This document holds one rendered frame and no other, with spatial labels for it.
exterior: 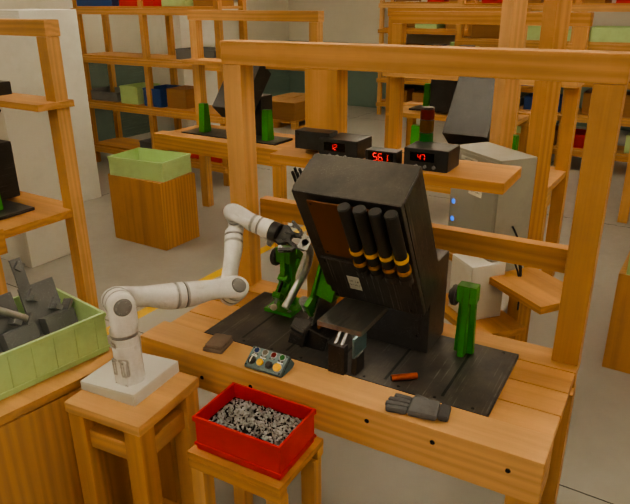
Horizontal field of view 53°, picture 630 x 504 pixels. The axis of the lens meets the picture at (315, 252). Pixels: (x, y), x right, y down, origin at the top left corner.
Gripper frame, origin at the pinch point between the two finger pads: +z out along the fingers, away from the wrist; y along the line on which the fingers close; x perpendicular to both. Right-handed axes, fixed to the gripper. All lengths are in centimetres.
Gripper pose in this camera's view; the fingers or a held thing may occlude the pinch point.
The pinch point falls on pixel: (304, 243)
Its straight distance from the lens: 236.4
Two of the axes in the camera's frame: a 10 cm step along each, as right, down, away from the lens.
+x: 2.0, 3.5, 9.2
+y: 4.4, -8.7, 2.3
